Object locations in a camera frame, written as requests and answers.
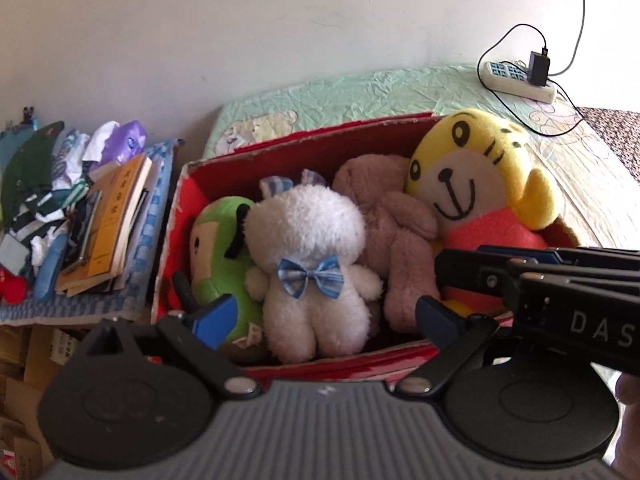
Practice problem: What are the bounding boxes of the dark green garment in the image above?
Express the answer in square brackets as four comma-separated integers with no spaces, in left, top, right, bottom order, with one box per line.
[0,121,66,222]

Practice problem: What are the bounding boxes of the black charger plug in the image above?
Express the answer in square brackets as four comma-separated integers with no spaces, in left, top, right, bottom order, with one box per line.
[527,47,552,88]

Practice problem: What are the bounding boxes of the pale green bed sheet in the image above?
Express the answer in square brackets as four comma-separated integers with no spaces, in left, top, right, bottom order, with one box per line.
[202,62,640,261]

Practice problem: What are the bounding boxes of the thin black charger cable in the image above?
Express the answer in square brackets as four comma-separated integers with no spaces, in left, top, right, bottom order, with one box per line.
[476,23,586,137]

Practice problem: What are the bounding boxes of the stack of cardboard cartons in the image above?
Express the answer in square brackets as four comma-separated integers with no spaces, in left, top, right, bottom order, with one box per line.
[0,324,87,480]

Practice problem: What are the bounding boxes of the white power strip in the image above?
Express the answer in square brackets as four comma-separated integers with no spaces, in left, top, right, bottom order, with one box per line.
[476,59,558,104]

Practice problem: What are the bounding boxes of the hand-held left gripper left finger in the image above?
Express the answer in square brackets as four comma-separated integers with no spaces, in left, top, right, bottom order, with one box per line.
[75,293,264,402]

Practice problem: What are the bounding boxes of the red cardboard box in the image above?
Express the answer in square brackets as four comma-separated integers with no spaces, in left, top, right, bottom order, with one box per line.
[150,112,582,386]

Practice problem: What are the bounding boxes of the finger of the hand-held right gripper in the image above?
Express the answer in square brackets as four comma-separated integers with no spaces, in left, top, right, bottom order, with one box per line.
[476,243,640,267]
[433,249,640,377]

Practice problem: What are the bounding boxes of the white plush bear blue bow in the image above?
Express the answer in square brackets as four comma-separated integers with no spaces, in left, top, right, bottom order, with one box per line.
[243,170,385,365]

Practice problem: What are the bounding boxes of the green plush toy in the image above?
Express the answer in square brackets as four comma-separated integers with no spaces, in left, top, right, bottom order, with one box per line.
[172,196,267,364]

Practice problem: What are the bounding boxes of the black white patterned cloth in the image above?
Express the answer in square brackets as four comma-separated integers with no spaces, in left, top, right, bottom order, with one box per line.
[575,105,640,186]

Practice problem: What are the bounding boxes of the white power cable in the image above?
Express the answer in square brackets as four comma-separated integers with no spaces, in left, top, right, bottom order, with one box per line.
[549,0,587,79]

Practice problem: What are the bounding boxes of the yellow tiger plush toy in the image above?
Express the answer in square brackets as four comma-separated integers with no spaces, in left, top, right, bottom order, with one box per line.
[405,107,559,319]

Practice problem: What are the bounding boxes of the person's right hand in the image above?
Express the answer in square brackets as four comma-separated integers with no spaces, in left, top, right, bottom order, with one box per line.
[613,372,640,480]

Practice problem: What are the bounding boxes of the pink plush rabbit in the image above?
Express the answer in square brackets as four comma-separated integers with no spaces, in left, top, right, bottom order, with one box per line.
[332,154,444,334]

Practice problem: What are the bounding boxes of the green white striped cloth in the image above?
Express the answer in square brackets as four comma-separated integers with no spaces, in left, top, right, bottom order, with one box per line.
[4,180,92,242]

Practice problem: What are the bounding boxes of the small red plush item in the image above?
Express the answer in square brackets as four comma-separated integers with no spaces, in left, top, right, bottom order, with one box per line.
[0,267,29,306]

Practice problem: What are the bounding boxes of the thin cream book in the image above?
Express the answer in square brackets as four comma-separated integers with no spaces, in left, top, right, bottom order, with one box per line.
[54,259,127,297]

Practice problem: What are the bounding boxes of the tan paperback book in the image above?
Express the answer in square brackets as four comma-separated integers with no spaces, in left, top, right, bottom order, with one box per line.
[85,154,154,282]

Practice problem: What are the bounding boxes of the purple toy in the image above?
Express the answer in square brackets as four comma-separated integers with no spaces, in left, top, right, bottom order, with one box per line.
[102,120,150,166]

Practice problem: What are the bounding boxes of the blue pouch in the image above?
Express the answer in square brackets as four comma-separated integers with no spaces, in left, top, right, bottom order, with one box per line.
[33,233,69,302]

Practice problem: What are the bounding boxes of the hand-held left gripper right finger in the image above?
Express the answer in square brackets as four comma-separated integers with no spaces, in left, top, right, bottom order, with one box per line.
[394,294,518,404]

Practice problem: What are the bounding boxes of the dark cover book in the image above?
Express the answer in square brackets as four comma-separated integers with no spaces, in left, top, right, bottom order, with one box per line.
[65,194,104,267]

